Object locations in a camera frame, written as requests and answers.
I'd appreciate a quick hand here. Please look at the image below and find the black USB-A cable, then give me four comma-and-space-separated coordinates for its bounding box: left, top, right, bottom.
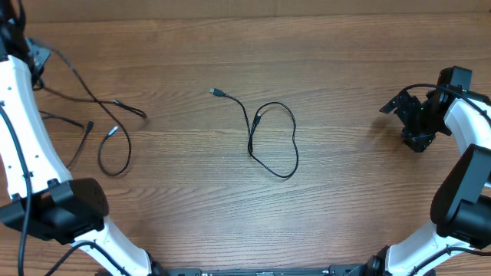
32, 38, 148, 178

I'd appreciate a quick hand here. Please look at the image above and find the black micro USB cable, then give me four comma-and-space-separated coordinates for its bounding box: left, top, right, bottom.
209, 87, 300, 179

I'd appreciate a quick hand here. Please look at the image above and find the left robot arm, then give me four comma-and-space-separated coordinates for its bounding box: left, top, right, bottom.
1, 1, 163, 275

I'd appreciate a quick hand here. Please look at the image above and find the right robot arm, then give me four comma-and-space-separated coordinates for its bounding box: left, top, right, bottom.
350, 66, 490, 276

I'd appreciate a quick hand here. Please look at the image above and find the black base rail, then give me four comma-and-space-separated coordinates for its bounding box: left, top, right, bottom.
162, 264, 366, 276

